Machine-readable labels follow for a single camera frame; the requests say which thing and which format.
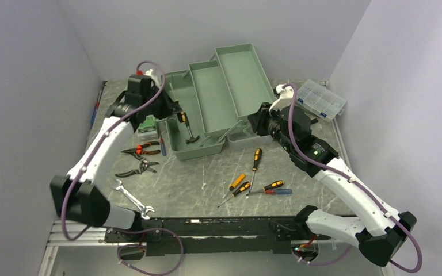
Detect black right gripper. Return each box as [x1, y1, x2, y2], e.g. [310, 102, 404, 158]
[247, 101, 295, 154]

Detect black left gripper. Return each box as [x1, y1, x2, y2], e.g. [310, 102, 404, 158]
[143, 85, 181, 120]

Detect yellow black handle hammer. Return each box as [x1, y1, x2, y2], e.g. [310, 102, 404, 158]
[177, 111, 199, 144]

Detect green toolbox base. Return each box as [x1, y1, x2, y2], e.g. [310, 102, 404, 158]
[165, 70, 226, 160]

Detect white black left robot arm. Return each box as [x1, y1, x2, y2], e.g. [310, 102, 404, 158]
[50, 70, 181, 242]

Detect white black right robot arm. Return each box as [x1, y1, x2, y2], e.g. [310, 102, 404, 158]
[247, 102, 417, 267]

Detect long yellow black screwdriver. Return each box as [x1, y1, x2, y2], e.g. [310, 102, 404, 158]
[248, 148, 262, 193]

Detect green middle toolbox tray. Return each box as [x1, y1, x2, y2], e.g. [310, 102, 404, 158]
[189, 60, 238, 137]

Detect green toolbox tray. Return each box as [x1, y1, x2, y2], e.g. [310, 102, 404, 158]
[215, 44, 275, 119]
[189, 60, 238, 137]

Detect green label screwdriver bit box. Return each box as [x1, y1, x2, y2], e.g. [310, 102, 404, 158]
[137, 115, 158, 139]

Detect green top toolbox tray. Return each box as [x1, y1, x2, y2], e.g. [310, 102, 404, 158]
[215, 44, 275, 119]

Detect blue red small screwdriver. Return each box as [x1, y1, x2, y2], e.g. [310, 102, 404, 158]
[158, 131, 167, 156]

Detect orange black needle-nose pliers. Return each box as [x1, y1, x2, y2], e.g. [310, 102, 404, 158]
[121, 141, 161, 156]

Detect clear compartment organizer box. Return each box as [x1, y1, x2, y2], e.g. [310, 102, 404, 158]
[297, 79, 346, 121]

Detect yellow black stubby screwdriver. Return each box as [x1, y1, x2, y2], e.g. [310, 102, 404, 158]
[247, 180, 284, 195]

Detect black yellow pliers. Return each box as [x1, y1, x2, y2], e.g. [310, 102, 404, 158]
[115, 160, 159, 178]

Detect yellow black medium screwdriver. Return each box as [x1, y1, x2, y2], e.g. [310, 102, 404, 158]
[218, 181, 252, 208]

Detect blue red long screwdriver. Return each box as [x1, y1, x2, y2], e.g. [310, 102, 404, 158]
[248, 189, 292, 196]

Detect short yellow screwdriver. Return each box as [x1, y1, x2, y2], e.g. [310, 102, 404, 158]
[223, 173, 246, 198]

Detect large silver open-end wrench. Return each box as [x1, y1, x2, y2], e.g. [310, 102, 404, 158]
[111, 179, 155, 220]

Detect red blue tool at wall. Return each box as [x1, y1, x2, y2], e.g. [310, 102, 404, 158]
[90, 80, 107, 128]

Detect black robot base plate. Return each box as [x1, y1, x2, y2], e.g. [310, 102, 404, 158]
[104, 216, 313, 256]

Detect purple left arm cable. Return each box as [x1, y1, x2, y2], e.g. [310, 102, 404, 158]
[60, 60, 185, 276]

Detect aluminium frame rail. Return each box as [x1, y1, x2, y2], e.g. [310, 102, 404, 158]
[47, 218, 359, 247]

